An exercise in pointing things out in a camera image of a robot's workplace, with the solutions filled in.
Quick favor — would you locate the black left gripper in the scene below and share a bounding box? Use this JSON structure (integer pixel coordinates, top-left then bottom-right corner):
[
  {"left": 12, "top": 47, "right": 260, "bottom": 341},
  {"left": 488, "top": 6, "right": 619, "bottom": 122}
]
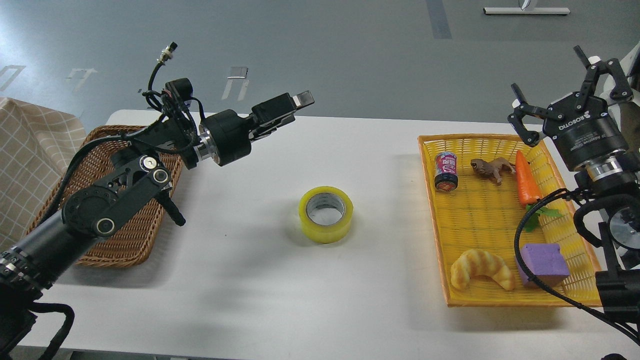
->
[{"left": 199, "top": 90, "right": 315, "bottom": 167}]

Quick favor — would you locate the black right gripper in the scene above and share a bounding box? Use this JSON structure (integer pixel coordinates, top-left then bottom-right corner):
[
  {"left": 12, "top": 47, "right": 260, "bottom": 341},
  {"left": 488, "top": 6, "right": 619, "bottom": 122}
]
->
[{"left": 507, "top": 45, "right": 634, "bottom": 171}]

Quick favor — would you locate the yellow tape roll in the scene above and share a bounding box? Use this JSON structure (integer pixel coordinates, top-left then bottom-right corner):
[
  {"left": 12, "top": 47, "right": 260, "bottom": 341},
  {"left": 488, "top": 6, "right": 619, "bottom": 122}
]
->
[{"left": 298, "top": 186, "right": 354, "bottom": 244}]

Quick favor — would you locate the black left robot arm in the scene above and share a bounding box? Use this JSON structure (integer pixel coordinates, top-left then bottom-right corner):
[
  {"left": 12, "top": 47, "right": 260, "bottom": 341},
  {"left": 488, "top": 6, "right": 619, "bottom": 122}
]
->
[{"left": 1, "top": 43, "right": 314, "bottom": 360}]

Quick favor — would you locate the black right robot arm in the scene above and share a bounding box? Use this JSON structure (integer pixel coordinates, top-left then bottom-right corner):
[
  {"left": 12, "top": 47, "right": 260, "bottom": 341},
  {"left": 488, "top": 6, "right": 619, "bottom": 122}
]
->
[{"left": 507, "top": 46, "right": 639, "bottom": 344}]

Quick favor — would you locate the white office chair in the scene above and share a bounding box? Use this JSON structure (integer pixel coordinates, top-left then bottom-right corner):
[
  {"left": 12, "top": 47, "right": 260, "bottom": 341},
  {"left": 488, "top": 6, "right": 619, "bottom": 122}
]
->
[{"left": 600, "top": 42, "right": 640, "bottom": 108}]

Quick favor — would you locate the orange toy carrot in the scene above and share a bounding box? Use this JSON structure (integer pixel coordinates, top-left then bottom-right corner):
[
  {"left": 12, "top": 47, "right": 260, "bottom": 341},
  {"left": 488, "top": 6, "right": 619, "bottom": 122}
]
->
[{"left": 515, "top": 150, "right": 543, "bottom": 208}]

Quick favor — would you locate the brown toy animal figure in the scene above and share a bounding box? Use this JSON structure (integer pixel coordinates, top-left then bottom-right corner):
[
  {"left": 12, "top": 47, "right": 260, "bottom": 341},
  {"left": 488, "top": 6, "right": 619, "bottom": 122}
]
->
[{"left": 470, "top": 157, "right": 517, "bottom": 186}]

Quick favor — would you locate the yellow plastic basket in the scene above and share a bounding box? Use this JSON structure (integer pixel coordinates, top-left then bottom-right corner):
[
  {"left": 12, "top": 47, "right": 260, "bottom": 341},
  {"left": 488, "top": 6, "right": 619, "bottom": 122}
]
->
[{"left": 417, "top": 133, "right": 568, "bottom": 307}]

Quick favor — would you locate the white stand base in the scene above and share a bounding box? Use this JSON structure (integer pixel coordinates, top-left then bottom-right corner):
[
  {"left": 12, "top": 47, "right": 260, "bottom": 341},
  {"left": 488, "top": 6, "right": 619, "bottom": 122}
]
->
[{"left": 482, "top": 0, "right": 571, "bottom": 16}]

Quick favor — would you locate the small red drink can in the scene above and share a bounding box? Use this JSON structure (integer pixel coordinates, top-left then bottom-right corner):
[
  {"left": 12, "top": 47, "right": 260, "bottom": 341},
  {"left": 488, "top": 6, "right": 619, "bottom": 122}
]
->
[{"left": 434, "top": 152, "right": 458, "bottom": 192}]

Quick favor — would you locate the purple foam cube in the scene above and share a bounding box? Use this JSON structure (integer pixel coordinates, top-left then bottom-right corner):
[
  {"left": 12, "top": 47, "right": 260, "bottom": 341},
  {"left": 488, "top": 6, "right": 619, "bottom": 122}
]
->
[{"left": 519, "top": 243, "right": 570, "bottom": 288}]

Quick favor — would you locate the toy croissant bread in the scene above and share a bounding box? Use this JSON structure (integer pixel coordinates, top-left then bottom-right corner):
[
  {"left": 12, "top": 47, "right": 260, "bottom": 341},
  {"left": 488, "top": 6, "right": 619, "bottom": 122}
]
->
[{"left": 450, "top": 248, "right": 515, "bottom": 291}]

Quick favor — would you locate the brown wicker basket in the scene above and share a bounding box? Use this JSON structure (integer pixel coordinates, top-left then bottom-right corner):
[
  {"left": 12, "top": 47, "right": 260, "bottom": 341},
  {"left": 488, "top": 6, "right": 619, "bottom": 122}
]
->
[{"left": 25, "top": 125, "right": 184, "bottom": 268}]

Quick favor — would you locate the beige checkered cloth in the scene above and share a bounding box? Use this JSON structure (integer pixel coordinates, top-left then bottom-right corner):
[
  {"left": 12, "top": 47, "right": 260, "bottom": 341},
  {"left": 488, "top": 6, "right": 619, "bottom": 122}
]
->
[{"left": 0, "top": 96, "right": 86, "bottom": 249}]

